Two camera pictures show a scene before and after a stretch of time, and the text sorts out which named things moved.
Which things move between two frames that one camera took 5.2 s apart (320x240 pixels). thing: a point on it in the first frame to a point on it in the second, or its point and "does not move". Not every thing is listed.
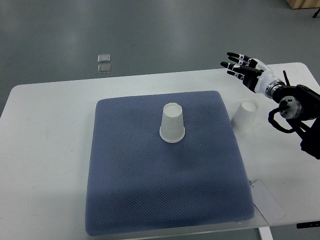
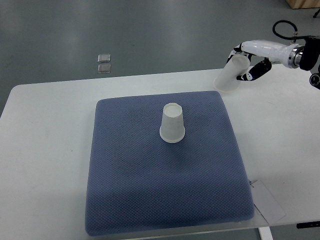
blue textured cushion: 139,184 does not move
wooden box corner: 303,4 does not move
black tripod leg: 316,13 does not move
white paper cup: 243,120 to 227,80
